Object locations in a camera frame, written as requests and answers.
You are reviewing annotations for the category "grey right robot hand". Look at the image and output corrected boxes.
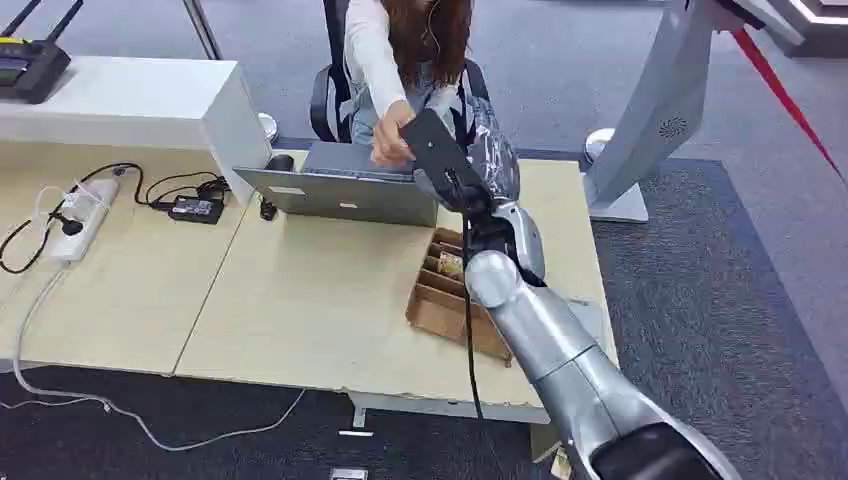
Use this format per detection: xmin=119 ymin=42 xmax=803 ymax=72
xmin=399 ymin=97 xmax=522 ymax=214

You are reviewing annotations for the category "person's hand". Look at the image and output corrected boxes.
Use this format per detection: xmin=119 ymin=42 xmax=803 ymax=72
xmin=370 ymin=99 xmax=417 ymax=168

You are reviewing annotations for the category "grey laptop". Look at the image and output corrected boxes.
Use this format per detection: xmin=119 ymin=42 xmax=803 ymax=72
xmin=233 ymin=140 xmax=440 ymax=229

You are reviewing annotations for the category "person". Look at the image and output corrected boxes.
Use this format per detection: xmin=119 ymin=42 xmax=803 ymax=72
xmin=343 ymin=0 xmax=493 ymax=167

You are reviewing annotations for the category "black office chair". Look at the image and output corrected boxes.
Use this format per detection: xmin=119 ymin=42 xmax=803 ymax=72
xmin=309 ymin=0 xmax=493 ymax=146

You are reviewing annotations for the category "wooden card box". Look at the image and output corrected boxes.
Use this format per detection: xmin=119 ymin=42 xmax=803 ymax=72
xmin=405 ymin=227 xmax=515 ymax=368

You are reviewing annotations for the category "white kiosk stand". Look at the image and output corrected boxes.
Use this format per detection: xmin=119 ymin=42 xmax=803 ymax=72
xmin=582 ymin=0 xmax=807 ymax=225

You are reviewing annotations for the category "black power adapter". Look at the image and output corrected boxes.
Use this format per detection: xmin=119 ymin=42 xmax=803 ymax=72
xmin=166 ymin=194 xmax=226 ymax=226

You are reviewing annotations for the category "metal pole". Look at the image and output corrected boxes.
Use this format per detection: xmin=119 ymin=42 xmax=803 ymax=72
xmin=182 ymin=0 xmax=225 ymax=62

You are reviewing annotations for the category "white cabinet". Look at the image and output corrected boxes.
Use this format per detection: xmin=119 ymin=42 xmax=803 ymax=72
xmin=0 ymin=55 xmax=274 ymax=205

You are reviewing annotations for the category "red barrier belt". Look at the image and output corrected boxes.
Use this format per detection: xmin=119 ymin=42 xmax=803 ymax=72
xmin=731 ymin=28 xmax=848 ymax=185

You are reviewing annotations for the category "white power strip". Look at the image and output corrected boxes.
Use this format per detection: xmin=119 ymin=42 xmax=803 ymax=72
xmin=44 ymin=176 xmax=121 ymax=264

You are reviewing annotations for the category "black router with antennas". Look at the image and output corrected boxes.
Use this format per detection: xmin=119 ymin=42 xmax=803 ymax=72
xmin=0 ymin=0 xmax=85 ymax=106

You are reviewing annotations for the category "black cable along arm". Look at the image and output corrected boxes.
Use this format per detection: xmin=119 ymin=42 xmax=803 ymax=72
xmin=445 ymin=169 xmax=486 ymax=421

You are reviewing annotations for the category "white desk frame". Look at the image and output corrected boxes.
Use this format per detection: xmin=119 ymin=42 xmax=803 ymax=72
xmin=347 ymin=389 xmax=552 ymax=430

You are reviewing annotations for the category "black adapter cable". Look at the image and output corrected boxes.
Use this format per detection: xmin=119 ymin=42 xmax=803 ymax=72
xmin=135 ymin=170 xmax=231 ymax=212

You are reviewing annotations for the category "black power strip cable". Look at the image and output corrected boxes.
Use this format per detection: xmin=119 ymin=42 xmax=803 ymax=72
xmin=0 ymin=162 xmax=146 ymax=276

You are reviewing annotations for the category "white cable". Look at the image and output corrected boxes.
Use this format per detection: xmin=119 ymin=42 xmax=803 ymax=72
xmin=0 ymin=263 xmax=307 ymax=454

